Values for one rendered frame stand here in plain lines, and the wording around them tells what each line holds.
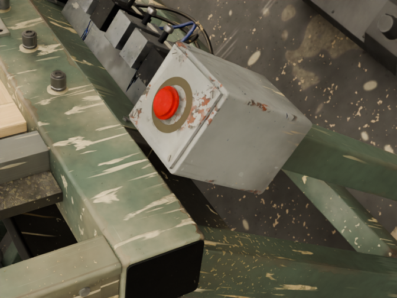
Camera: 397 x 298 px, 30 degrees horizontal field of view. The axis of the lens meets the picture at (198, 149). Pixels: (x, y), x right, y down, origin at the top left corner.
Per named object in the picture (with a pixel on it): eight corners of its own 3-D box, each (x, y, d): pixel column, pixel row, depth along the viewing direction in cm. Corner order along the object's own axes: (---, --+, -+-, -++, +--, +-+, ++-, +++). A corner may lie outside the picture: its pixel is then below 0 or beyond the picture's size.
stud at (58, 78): (68, 91, 117) (68, 75, 115) (54, 94, 116) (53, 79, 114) (62, 83, 119) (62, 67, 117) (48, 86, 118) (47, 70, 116)
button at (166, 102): (192, 101, 86) (179, 97, 84) (174, 129, 87) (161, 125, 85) (176, 83, 88) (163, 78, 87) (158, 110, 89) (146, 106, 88)
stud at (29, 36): (39, 49, 126) (38, 34, 124) (25, 52, 124) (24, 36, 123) (34, 42, 127) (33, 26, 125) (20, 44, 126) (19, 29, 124)
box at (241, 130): (318, 126, 94) (225, 91, 81) (265, 197, 98) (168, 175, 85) (267, 75, 102) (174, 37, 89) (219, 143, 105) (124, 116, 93)
